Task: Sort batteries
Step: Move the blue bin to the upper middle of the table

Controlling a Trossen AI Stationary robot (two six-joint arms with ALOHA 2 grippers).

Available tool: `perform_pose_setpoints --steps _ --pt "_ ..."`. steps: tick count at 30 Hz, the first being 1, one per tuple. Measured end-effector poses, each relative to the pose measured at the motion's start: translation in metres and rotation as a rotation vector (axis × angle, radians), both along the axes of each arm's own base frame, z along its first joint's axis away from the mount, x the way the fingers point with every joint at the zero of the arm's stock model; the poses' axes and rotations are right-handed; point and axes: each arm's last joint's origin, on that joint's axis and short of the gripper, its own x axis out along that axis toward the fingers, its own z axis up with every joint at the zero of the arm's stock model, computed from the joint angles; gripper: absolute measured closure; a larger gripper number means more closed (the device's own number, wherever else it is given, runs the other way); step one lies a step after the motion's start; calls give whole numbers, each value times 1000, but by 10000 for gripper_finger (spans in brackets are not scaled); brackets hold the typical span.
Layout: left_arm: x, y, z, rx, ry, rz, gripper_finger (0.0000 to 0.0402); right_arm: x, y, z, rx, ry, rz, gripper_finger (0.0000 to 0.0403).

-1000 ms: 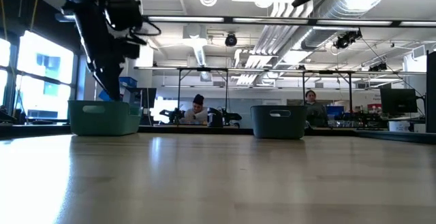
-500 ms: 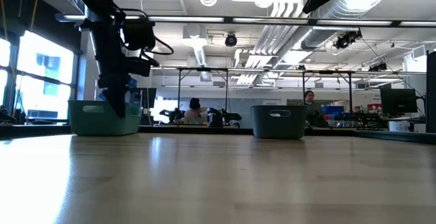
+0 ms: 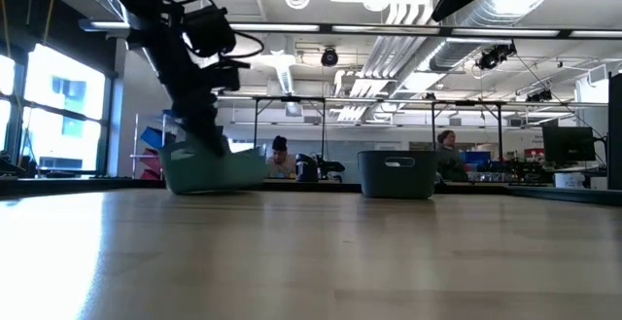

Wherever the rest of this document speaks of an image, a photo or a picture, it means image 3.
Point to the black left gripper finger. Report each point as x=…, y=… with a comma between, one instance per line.
x=209, y=130

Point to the green plastic bin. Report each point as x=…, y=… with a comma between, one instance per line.
x=209, y=171

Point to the blue plastic bin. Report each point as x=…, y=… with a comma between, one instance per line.
x=398, y=179

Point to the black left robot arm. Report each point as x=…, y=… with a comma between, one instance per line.
x=146, y=13

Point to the blue storage crate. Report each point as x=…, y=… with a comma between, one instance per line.
x=153, y=136
x=475, y=158

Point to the red storage crate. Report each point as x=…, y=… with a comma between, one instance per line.
x=153, y=162

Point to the white shelf rack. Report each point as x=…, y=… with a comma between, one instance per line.
x=136, y=145

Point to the person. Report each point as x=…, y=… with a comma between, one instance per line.
x=281, y=157
x=449, y=157

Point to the black lab robot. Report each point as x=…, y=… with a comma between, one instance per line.
x=313, y=168

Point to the black angled stand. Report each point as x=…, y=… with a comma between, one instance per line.
x=10, y=167

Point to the black beam with light strips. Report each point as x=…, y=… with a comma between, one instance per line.
x=437, y=30

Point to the black computer monitor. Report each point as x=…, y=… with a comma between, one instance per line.
x=568, y=144

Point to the dark partition panel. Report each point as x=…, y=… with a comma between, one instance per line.
x=615, y=130

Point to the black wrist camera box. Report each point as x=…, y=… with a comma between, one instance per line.
x=209, y=30

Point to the round black camera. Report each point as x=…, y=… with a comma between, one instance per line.
x=329, y=57

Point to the black camera cluster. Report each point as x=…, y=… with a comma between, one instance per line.
x=539, y=96
x=495, y=56

